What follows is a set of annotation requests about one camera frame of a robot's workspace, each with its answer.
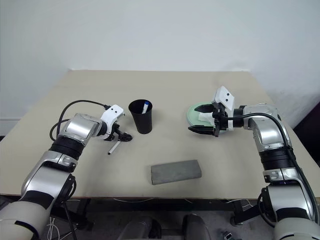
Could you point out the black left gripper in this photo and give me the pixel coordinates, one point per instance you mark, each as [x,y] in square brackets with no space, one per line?
[115,130]

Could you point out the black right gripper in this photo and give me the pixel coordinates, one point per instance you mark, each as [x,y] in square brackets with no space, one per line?
[218,117]

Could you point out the black capped white marker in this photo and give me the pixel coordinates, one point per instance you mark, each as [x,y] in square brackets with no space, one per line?
[113,148]

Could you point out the blue capped white marker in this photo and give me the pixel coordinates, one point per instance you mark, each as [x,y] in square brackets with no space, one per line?
[145,107]

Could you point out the grey rectangular block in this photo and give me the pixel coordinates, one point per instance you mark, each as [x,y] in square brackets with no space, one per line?
[175,172]

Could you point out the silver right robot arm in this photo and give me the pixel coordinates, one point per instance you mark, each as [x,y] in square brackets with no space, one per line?
[265,117]

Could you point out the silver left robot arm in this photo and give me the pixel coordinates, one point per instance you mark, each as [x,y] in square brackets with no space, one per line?
[75,130]

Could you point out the black plastic cup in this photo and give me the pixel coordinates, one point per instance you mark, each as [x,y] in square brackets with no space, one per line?
[144,125]

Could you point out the green plate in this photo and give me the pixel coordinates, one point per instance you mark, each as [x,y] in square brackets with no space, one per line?
[193,115]

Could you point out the black table leg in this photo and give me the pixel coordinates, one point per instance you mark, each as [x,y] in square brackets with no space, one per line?
[83,212]
[243,212]

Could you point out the black furniture panel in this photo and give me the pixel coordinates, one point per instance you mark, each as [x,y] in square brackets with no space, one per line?
[308,120]

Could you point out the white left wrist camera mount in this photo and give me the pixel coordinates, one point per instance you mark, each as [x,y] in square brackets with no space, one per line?
[111,113]

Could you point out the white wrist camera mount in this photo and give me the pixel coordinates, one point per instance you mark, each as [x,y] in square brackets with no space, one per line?
[225,97]
[111,113]

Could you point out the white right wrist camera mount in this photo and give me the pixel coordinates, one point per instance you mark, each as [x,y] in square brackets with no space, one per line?
[225,97]

